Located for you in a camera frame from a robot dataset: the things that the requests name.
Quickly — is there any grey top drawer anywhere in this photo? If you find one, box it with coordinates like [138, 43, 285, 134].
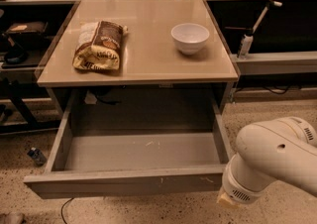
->
[23, 86, 236, 200]

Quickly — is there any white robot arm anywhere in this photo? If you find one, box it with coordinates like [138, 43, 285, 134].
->
[217, 117, 317, 208]

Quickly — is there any grey drawer cabinet counter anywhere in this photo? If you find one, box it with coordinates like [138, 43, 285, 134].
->
[38, 0, 238, 108]

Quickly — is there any white bottle with nozzle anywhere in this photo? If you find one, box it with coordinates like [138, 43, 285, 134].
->
[237, 0, 282, 58]

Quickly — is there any white ceramic bowl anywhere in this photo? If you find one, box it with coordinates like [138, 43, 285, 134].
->
[170, 23, 210, 55]

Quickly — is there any brown yellow chip bag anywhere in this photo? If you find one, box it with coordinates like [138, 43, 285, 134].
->
[72, 21, 128, 71]

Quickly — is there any black floor cable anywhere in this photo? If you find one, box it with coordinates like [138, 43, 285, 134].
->
[60, 197, 75, 224]

